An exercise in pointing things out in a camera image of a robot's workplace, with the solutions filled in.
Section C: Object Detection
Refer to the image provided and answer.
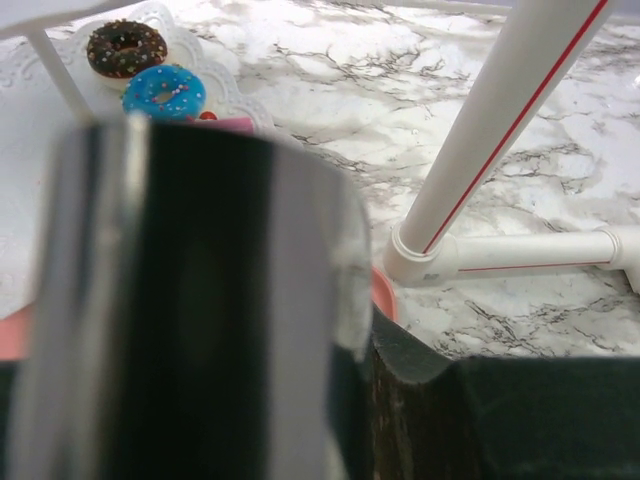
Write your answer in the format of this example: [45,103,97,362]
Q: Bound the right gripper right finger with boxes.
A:
[372,313,639,479]

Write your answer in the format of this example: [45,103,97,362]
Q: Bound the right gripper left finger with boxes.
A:
[1,360,374,479]

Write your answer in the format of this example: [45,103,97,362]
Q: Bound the black steel tongs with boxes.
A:
[9,113,374,480]

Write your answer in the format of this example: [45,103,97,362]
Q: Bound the blue frosted donut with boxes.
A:
[121,65,207,121]

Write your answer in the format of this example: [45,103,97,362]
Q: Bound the chocolate sprinkled donut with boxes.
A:
[86,19,169,91]

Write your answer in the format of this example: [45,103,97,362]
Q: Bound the white three-tier cake stand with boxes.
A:
[1,1,275,316]

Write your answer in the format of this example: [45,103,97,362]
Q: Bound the pink serving tray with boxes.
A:
[0,268,397,361]

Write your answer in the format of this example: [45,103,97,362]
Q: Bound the white pvc pipe frame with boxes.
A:
[382,1,639,289]

